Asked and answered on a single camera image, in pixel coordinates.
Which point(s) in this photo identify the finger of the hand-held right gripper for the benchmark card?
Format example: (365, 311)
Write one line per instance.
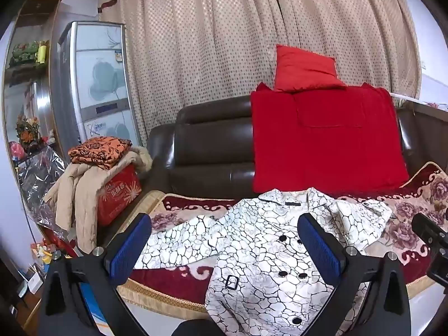
(432, 232)

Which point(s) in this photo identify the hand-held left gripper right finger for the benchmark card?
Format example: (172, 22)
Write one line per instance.
(319, 252)

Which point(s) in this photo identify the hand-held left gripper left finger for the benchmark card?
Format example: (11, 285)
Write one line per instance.
(130, 246)

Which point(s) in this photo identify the white black crackle print coat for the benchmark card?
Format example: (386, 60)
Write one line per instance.
(259, 252)

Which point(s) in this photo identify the floral red beige blanket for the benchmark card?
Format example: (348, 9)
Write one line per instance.
(420, 199)

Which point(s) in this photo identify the red cardboard box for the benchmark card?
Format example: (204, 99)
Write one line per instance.
(119, 196)

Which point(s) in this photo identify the beige padded coat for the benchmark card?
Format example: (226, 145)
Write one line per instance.
(77, 196)

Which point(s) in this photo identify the orange black patterned cloth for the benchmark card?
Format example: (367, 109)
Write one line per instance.
(99, 150)

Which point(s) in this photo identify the white blue box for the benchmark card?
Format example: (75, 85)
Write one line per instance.
(31, 281)

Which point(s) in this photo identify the red sofa cover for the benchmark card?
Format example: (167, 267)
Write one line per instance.
(325, 147)

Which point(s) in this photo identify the clear plastic wrap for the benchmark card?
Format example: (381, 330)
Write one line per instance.
(42, 182)

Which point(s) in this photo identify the brown leather sofa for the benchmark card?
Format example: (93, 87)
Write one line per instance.
(210, 140)

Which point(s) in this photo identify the orange flower arrangement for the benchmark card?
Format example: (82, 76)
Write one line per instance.
(29, 131)

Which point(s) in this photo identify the silver floral refrigerator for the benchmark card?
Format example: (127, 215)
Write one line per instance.
(98, 77)

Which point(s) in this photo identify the red pillow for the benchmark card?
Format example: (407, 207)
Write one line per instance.
(304, 70)

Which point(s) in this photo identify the yellow bottle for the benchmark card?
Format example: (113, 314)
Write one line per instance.
(42, 52)

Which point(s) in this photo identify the beige dotted curtain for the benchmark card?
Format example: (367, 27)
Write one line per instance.
(210, 42)

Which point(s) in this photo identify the green ornament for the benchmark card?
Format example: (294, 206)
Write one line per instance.
(24, 52)

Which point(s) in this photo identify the wooden display cabinet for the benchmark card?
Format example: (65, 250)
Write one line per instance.
(42, 10)

